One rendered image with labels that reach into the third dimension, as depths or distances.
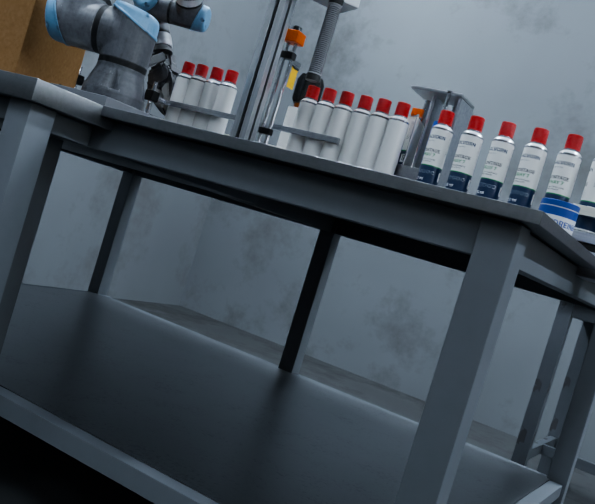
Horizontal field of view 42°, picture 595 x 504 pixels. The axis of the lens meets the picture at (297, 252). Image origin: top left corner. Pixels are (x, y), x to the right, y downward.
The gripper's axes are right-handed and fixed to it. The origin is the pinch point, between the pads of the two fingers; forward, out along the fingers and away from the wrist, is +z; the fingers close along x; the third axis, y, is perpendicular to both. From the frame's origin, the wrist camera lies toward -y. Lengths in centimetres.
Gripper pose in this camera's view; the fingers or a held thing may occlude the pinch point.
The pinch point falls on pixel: (164, 110)
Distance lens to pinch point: 231.7
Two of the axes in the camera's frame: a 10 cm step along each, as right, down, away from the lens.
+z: 1.6, 9.6, -2.3
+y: 4.7, 1.3, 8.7
